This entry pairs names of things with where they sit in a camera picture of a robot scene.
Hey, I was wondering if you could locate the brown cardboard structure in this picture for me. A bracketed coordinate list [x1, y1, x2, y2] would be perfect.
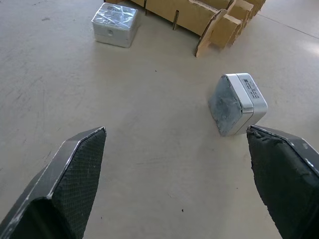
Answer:
[103, 0, 268, 58]

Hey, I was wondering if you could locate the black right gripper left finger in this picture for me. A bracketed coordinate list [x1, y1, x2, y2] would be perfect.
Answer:
[0, 126, 107, 239]

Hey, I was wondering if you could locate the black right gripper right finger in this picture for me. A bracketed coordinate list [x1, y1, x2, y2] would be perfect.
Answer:
[246, 124, 319, 239]

